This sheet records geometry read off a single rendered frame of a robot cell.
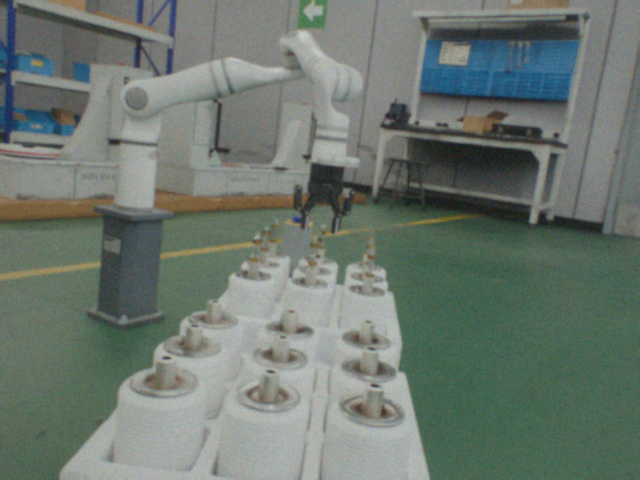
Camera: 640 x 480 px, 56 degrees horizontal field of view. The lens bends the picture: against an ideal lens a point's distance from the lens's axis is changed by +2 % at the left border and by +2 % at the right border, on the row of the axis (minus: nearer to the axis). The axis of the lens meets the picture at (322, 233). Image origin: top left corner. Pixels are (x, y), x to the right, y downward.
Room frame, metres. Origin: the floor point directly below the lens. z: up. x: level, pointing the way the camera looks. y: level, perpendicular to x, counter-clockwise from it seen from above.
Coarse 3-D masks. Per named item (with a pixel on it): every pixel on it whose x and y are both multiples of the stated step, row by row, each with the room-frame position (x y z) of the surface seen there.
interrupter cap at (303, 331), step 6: (270, 324) 0.88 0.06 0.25; (276, 324) 0.88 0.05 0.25; (282, 324) 0.89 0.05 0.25; (300, 324) 0.90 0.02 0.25; (270, 330) 0.85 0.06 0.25; (276, 330) 0.85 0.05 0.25; (300, 330) 0.87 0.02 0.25; (306, 330) 0.87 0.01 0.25; (312, 330) 0.87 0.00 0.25; (294, 336) 0.83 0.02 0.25; (300, 336) 0.84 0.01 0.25; (306, 336) 0.84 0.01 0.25
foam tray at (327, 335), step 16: (336, 288) 1.45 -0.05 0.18; (224, 304) 1.19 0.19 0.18; (336, 304) 1.30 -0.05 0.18; (240, 320) 1.11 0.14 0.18; (256, 320) 1.11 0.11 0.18; (272, 320) 1.13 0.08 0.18; (336, 320) 1.18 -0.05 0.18; (256, 336) 1.11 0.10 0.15; (320, 336) 1.10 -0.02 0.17; (336, 336) 1.10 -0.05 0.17; (320, 352) 1.10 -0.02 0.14
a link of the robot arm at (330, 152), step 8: (320, 144) 1.27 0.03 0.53; (328, 144) 1.26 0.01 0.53; (336, 144) 1.26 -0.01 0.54; (344, 144) 1.28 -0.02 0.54; (312, 152) 1.29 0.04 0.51; (320, 152) 1.26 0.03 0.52; (328, 152) 1.26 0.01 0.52; (336, 152) 1.26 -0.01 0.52; (344, 152) 1.28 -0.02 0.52; (312, 160) 1.28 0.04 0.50; (320, 160) 1.22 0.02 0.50; (328, 160) 1.22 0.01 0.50; (336, 160) 1.22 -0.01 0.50; (344, 160) 1.23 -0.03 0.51; (352, 160) 1.24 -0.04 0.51
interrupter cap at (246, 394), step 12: (252, 384) 0.65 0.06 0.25; (288, 384) 0.66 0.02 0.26; (240, 396) 0.62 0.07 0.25; (252, 396) 0.63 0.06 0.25; (288, 396) 0.63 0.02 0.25; (300, 396) 0.64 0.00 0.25; (252, 408) 0.60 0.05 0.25; (264, 408) 0.60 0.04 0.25; (276, 408) 0.60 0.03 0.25; (288, 408) 0.60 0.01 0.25
